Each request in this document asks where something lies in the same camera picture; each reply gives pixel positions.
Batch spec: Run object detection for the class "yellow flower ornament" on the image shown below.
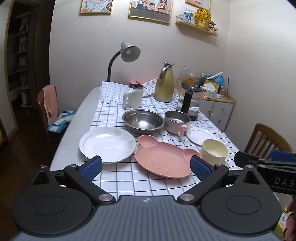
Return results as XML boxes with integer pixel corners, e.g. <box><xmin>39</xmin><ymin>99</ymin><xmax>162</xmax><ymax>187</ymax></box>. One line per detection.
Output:
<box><xmin>194</xmin><ymin>8</ymin><xmax>211</xmax><ymax>29</ymax></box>

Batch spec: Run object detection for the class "white jug mug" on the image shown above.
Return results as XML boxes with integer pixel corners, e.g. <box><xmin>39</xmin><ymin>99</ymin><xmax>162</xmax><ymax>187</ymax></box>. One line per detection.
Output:
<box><xmin>122</xmin><ymin>84</ymin><xmax>144</xmax><ymax>110</ymax></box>

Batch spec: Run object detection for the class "wooden slatted chair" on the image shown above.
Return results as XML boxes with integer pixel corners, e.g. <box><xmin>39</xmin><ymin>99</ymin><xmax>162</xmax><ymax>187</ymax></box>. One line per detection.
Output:
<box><xmin>244</xmin><ymin>123</ymin><xmax>293</xmax><ymax>159</ymax></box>

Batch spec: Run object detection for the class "wooden chair with towel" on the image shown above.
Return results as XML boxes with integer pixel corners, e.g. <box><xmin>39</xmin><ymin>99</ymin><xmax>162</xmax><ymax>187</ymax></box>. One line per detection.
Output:
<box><xmin>36</xmin><ymin>85</ymin><xmax>60</xmax><ymax>139</ymax></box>

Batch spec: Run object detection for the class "white checked tablecloth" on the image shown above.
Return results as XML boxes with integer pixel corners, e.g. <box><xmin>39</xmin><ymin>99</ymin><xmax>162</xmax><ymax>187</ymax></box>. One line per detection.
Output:
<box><xmin>89</xmin><ymin>79</ymin><xmax>242</xmax><ymax>202</ymax></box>

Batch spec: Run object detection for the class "clear glass dome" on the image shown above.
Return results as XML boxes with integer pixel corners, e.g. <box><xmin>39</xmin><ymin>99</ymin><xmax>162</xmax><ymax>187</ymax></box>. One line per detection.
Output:
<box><xmin>178</xmin><ymin>66</ymin><xmax>192</xmax><ymax>85</ymax></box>

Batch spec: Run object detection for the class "small white plate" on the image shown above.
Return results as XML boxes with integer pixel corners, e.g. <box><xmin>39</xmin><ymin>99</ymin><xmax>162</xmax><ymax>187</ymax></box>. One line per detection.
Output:
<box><xmin>186</xmin><ymin>127</ymin><xmax>218</xmax><ymax>146</ymax></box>

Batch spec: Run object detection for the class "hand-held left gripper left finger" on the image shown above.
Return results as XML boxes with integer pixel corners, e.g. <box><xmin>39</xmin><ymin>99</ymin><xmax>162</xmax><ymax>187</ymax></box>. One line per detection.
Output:
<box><xmin>31</xmin><ymin>155</ymin><xmax>116</xmax><ymax>206</ymax></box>

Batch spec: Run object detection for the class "dark bookshelf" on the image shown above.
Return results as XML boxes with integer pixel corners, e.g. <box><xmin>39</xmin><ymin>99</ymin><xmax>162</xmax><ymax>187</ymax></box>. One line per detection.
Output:
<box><xmin>6</xmin><ymin>2</ymin><xmax>37</xmax><ymax>102</ymax></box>

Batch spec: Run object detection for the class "gold thermos jug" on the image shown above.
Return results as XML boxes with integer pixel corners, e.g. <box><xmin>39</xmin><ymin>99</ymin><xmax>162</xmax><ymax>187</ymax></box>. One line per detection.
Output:
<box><xmin>154</xmin><ymin>61</ymin><xmax>175</xmax><ymax>103</ymax></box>

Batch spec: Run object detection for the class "glass kettle black handle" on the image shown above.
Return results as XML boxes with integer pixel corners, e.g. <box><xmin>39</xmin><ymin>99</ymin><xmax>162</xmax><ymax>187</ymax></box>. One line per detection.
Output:
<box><xmin>176</xmin><ymin>85</ymin><xmax>203</xmax><ymax>121</ymax></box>

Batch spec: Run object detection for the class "large steel bowl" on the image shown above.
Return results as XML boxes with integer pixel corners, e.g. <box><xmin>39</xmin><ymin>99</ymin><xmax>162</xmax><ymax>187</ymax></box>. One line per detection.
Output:
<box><xmin>122</xmin><ymin>109</ymin><xmax>165</xmax><ymax>136</ymax></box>

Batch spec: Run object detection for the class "cream bowl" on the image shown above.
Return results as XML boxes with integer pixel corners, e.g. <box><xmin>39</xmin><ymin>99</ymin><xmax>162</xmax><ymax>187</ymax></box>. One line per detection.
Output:
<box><xmin>200</xmin><ymin>138</ymin><xmax>229</xmax><ymax>165</ymax></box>

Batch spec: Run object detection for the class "person's right hand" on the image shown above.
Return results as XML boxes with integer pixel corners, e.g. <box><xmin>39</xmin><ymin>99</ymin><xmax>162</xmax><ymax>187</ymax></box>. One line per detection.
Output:
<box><xmin>287</xmin><ymin>202</ymin><xmax>296</xmax><ymax>235</ymax></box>

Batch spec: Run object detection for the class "pink steel-lined bowl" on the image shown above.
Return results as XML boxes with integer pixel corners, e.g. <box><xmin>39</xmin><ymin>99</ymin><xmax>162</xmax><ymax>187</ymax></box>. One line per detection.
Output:
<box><xmin>164</xmin><ymin>110</ymin><xmax>191</xmax><ymax>137</ymax></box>

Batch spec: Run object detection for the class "wide gold framed wall picture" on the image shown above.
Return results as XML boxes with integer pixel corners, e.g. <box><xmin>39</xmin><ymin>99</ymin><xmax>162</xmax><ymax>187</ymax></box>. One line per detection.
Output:
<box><xmin>128</xmin><ymin>0</ymin><xmax>173</xmax><ymax>24</ymax></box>

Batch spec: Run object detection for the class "pale tissue box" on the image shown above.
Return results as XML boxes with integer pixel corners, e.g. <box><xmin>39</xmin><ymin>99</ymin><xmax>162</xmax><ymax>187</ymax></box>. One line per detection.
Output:
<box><xmin>200</xmin><ymin>83</ymin><xmax>218</xmax><ymax>100</ymax></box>

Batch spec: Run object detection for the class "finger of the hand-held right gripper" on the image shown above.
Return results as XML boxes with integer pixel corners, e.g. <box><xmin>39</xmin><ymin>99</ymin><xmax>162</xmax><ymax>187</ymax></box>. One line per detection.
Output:
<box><xmin>269</xmin><ymin>149</ymin><xmax>296</xmax><ymax>164</ymax></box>
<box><xmin>234</xmin><ymin>151</ymin><xmax>263</xmax><ymax>168</ymax></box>

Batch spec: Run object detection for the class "small photo frame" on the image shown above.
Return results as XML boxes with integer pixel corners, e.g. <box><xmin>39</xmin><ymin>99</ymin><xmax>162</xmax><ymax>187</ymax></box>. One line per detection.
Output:
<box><xmin>181</xmin><ymin>6</ymin><xmax>195</xmax><ymax>25</ymax></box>

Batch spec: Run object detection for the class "blue round container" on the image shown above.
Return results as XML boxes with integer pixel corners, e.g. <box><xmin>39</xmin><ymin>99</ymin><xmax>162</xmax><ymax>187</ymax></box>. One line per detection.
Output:
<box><xmin>213</xmin><ymin>76</ymin><xmax>225</xmax><ymax>91</ymax></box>

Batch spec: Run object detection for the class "blue striped bag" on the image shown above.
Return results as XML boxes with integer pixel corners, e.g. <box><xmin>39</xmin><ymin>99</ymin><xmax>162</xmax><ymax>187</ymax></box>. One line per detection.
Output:
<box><xmin>47</xmin><ymin>110</ymin><xmax>76</xmax><ymax>133</ymax></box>

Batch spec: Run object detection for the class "large white plate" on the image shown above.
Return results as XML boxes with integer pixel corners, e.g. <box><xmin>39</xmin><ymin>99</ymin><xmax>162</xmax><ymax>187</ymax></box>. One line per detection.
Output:
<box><xmin>79</xmin><ymin>126</ymin><xmax>137</xmax><ymax>164</ymax></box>

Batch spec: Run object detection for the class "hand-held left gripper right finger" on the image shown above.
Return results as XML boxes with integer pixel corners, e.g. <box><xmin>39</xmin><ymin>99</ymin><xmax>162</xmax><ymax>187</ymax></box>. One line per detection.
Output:
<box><xmin>177</xmin><ymin>155</ymin><xmax>266</xmax><ymax>206</ymax></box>

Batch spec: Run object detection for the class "wooden wall shelf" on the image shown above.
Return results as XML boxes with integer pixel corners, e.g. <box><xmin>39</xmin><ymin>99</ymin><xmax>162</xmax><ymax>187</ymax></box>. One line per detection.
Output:
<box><xmin>176</xmin><ymin>15</ymin><xmax>219</xmax><ymax>36</ymax></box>

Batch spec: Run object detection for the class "pink pig-shaped plate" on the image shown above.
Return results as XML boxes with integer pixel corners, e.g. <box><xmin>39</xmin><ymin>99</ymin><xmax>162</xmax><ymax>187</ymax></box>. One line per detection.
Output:
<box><xmin>134</xmin><ymin>135</ymin><xmax>201</xmax><ymax>179</ymax></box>

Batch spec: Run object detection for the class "white drawer cabinet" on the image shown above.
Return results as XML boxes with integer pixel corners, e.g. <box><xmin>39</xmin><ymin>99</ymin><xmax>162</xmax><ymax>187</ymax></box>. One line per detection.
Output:
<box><xmin>201</xmin><ymin>94</ymin><xmax>236</xmax><ymax>132</ymax></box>

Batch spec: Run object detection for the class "grey desk lamp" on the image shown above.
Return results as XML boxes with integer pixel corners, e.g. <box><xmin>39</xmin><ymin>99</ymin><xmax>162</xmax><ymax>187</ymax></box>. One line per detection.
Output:
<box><xmin>107</xmin><ymin>42</ymin><xmax>141</xmax><ymax>82</ymax></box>

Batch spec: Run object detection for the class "white floor bin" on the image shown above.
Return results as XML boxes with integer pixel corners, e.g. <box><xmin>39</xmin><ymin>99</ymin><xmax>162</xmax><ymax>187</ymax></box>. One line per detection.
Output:
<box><xmin>20</xmin><ymin>90</ymin><xmax>31</xmax><ymax>107</ymax></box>

